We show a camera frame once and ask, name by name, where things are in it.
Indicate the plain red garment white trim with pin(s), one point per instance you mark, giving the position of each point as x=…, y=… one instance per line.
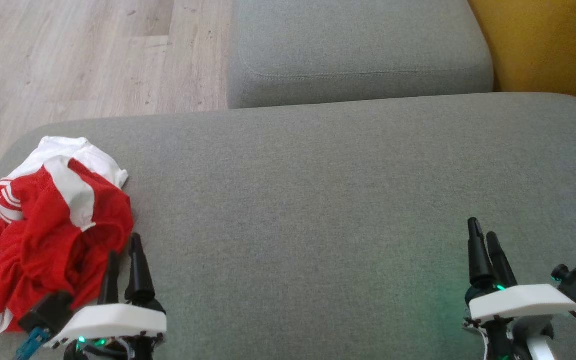
x=43, y=235

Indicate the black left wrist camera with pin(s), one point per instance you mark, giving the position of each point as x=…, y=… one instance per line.
x=48, y=310

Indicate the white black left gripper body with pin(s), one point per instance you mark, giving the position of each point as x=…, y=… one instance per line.
x=113, y=322

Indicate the small grey sofa cushion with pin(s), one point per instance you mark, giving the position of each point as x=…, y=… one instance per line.
x=358, y=45

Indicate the large grey sofa seat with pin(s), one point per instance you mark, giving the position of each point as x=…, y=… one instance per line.
x=293, y=200

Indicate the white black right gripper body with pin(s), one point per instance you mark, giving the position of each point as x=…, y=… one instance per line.
x=518, y=302

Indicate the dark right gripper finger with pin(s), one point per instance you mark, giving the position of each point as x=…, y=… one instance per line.
x=502, y=270
x=479, y=260

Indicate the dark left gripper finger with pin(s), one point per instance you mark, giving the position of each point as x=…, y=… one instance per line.
x=139, y=280
x=110, y=285

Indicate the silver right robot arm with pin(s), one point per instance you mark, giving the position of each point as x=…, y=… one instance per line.
x=538, y=345

